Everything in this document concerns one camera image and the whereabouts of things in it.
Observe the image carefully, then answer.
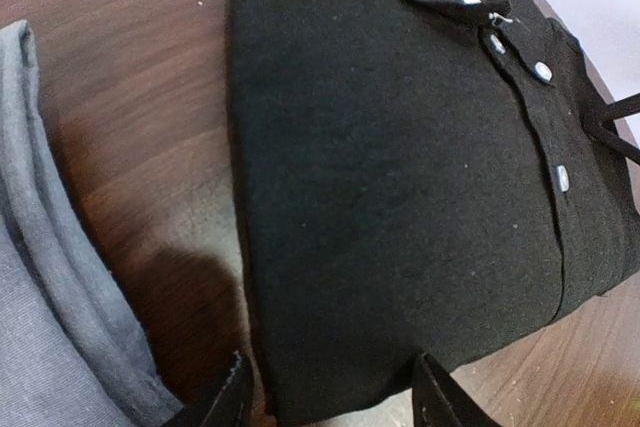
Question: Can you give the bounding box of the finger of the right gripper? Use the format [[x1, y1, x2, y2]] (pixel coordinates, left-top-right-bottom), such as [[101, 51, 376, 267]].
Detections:
[[592, 121, 640, 165], [598, 94, 640, 125]]

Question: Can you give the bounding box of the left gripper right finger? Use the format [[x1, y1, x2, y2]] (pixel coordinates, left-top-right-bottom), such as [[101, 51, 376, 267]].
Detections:
[[412, 354, 500, 427]]

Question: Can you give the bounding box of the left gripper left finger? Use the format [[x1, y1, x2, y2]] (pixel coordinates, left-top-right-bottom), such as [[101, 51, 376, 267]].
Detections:
[[164, 352, 254, 427]]

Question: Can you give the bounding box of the grey cloth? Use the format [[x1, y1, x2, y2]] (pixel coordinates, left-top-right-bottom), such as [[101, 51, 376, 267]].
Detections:
[[1, 20, 182, 426]]

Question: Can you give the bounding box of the black long sleeve shirt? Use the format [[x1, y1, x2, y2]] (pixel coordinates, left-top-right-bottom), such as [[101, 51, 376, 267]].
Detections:
[[230, 0, 639, 426]]

